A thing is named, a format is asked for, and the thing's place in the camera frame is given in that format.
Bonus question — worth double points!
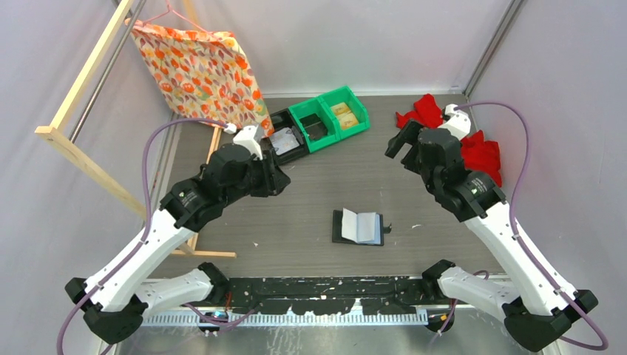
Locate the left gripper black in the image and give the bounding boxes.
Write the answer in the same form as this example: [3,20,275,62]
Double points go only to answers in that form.
[223,149,290,206]

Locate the dark item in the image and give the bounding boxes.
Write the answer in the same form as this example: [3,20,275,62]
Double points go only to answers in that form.
[300,114,328,141]

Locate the black leather card holder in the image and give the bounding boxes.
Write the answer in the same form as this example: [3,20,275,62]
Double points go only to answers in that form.
[331,209,392,246]

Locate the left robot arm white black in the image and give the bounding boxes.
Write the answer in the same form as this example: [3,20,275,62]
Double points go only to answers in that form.
[65,143,291,345]

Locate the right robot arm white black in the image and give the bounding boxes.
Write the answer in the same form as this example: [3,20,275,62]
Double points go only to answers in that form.
[385,121,598,352]

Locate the white cards in tray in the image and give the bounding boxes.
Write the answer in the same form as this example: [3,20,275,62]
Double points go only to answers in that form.
[269,127,301,155]

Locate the black tray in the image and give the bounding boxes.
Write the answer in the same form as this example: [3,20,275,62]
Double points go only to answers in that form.
[262,109,310,166]

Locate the green bin with yellow packets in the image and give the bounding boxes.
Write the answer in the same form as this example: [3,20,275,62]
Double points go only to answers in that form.
[319,86,370,140]

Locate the yellow packets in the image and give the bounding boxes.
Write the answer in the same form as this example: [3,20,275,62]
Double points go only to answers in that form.
[331,102,359,130]

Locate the green bin with dark item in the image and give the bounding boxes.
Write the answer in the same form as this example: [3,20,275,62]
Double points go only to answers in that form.
[288,97,340,153]

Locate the red cloth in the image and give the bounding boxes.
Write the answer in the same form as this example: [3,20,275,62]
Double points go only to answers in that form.
[396,94,503,187]

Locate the floral fabric bag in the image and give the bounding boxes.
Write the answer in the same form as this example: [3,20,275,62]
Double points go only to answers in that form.
[131,21,274,137]

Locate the pink hanger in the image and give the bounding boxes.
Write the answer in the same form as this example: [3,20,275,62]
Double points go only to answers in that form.
[142,0,209,33]

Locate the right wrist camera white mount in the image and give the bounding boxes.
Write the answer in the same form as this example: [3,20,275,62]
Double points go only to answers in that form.
[438,104,472,141]

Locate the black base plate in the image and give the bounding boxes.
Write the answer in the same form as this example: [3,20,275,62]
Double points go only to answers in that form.
[179,275,472,317]

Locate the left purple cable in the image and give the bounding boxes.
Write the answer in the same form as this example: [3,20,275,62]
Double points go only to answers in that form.
[56,117,263,355]

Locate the purple cable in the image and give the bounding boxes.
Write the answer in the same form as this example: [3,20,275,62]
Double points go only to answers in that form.
[56,117,263,355]
[430,101,609,352]

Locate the wooden rack frame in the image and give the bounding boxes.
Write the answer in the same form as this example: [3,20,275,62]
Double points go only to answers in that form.
[35,0,237,259]

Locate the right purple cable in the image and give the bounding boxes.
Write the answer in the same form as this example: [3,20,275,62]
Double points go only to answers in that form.
[430,101,609,352]

